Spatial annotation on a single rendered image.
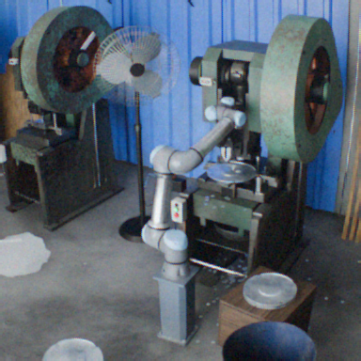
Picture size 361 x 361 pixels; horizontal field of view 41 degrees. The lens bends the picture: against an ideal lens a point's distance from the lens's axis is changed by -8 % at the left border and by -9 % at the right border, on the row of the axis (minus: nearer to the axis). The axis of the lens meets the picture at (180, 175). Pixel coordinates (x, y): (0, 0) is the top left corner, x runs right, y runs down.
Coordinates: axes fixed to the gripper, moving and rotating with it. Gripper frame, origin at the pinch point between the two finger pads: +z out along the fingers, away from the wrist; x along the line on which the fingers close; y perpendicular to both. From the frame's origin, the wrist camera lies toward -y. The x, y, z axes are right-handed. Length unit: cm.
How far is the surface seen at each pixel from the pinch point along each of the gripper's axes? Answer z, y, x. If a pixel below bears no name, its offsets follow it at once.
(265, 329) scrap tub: 46, -72, -62
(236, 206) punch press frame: 25.5, -3.8, -9.3
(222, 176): 10.8, -0.2, 2.1
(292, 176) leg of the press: 21, 42, -26
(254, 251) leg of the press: 48, -10, -25
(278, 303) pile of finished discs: 51, -44, -57
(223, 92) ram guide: -35.5, 10.6, 7.5
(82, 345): 54, -120, 11
